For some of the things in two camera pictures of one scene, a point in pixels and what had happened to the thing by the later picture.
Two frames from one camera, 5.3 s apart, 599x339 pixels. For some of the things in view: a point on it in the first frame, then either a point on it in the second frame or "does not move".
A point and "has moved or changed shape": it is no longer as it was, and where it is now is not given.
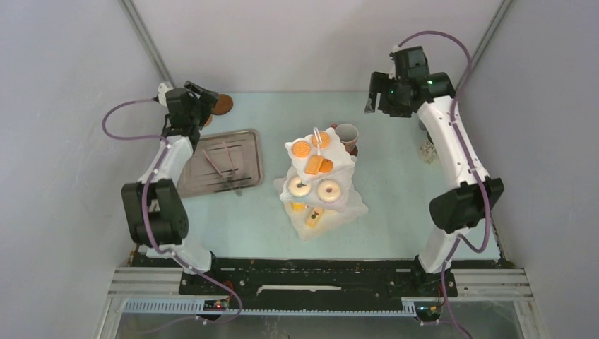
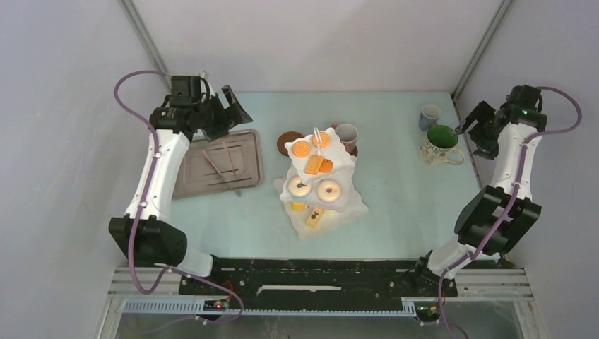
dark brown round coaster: [223, 105] has moved or changed shape
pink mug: [347, 133] does not move
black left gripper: [203, 102] -> [234, 115]
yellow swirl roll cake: [299, 207] does not move
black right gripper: [379, 82] -> [486, 148]
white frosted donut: [328, 191] does not move
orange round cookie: [326, 165] does not move
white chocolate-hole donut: [297, 188] does not move
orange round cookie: [301, 149] does not move
